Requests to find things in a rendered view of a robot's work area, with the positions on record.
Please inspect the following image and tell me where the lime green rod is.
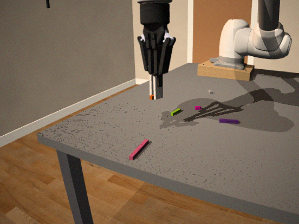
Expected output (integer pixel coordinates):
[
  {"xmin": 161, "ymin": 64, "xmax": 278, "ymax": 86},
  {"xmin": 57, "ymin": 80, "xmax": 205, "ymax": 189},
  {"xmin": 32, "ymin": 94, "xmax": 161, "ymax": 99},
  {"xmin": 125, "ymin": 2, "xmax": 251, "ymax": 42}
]
[{"xmin": 171, "ymin": 109, "xmax": 181, "ymax": 116}]

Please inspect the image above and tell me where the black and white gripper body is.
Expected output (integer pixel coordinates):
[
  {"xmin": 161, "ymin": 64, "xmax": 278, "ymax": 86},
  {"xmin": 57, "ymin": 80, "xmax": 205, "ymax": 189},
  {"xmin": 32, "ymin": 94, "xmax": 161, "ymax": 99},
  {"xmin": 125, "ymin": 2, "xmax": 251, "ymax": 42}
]
[{"xmin": 140, "ymin": 3, "xmax": 170, "ymax": 46}]

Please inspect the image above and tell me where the purple rod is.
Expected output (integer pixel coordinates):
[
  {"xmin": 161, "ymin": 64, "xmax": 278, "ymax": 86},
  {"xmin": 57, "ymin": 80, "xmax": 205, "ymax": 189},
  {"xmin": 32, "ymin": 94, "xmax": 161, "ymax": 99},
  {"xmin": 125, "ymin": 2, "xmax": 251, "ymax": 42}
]
[{"xmin": 219, "ymin": 118, "xmax": 239, "ymax": 124}]

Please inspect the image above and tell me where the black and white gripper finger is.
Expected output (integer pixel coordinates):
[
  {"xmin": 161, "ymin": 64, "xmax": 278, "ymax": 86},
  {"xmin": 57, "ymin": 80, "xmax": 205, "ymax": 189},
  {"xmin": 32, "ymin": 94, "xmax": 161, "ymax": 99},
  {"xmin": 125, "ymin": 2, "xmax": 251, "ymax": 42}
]
[
  {"xmin": 137, "ymin": 32, "xmax": 154, "ymax": 95},
  {"xmin": 151, "ymin": 29, "xmax": 176, "ymax": 100}
]

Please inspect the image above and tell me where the pink rod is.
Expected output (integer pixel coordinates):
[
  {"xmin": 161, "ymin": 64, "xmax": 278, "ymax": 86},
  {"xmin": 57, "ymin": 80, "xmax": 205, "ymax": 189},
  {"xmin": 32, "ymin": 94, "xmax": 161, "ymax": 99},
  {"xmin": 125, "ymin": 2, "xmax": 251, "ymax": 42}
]
[{"xmin": 129, "ymin": 139, "xmax": 149, "ymax": 160}]

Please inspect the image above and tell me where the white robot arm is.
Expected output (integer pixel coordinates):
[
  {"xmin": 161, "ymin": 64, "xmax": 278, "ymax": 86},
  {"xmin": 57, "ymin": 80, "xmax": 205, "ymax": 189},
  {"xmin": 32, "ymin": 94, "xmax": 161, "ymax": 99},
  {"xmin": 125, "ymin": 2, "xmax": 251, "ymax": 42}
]
[{"xmin": 210, "ymin": 0, "xmax": 292, "ymax": 70}]

